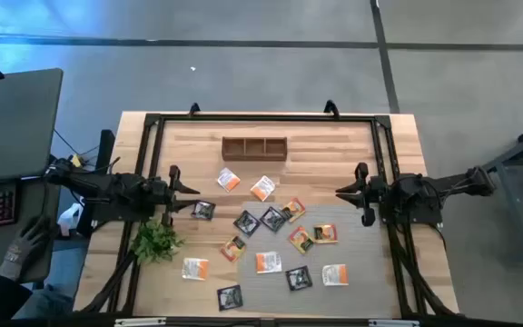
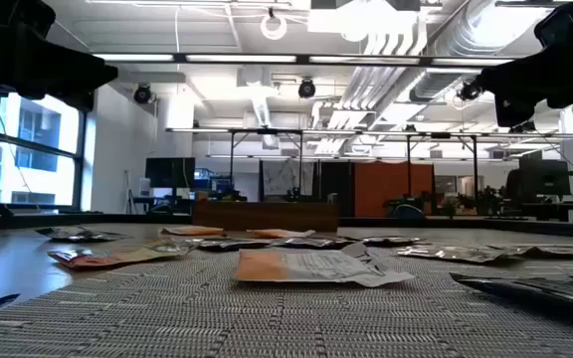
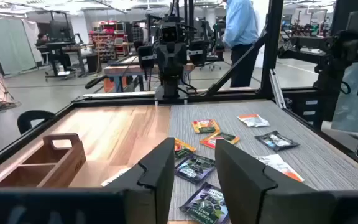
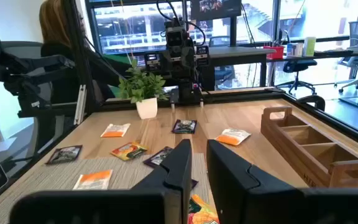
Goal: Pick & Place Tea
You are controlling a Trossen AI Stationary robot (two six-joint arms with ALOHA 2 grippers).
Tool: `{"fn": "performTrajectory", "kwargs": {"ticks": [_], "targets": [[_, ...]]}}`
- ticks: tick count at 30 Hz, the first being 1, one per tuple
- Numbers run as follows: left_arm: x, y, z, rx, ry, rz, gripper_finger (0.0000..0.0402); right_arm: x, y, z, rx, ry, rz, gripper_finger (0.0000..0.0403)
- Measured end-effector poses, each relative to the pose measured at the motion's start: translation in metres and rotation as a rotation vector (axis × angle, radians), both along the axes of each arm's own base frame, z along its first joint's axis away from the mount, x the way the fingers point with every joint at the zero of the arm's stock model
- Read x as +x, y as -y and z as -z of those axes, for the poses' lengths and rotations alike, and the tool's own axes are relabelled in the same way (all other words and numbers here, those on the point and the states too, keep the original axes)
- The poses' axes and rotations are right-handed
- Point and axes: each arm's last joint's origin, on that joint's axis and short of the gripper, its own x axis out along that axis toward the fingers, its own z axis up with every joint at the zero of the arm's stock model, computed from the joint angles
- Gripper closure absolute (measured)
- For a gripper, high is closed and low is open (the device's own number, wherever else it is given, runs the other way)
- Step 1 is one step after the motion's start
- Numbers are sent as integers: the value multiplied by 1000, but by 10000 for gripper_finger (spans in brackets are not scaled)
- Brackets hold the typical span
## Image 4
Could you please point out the wooden tea organizer box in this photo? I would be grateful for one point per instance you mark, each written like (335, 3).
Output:
(306, 146)

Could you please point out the yellow red tea packet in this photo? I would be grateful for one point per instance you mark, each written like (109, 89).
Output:
(129, 151)
(202, 213)

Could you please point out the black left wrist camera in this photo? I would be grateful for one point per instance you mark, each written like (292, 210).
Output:
(174, 39)

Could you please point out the red box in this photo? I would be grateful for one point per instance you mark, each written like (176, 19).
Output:
(273, 53)

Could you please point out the person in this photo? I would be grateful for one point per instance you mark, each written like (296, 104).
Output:
(54, 25)

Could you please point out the grey office desk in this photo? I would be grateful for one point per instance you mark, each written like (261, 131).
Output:
(238, 51)

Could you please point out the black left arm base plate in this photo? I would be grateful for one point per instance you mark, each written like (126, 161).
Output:
(174, 96)

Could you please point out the green white container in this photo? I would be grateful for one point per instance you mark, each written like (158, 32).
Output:
(309, 46)

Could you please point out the white metal bracket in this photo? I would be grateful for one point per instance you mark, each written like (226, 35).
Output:
(80, 104)

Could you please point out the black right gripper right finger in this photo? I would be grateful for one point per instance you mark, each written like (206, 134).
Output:
(228, 174)

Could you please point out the dark purple tea packet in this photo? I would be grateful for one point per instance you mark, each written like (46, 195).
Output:
(158, 158)
(194, 183)
(64, 154)
(184, 126)

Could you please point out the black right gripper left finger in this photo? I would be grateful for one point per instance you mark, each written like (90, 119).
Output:
(172, 174)

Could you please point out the dark office chair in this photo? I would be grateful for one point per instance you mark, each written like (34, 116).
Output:
(298, 67)

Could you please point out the black wall monitor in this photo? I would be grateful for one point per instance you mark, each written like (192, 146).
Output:
(216, 9)

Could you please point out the white blue container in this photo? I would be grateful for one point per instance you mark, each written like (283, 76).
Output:
(294, 49)

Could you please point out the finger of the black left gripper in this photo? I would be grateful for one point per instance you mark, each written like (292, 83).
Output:
(171, 67)
(186, 67)

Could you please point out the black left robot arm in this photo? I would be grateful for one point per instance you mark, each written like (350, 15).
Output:
(186, 90)

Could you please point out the green plant in white pot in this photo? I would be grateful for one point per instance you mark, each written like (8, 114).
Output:
(141, 87)

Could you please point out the grey mesh office chair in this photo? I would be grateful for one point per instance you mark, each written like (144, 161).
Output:
(20, 49)

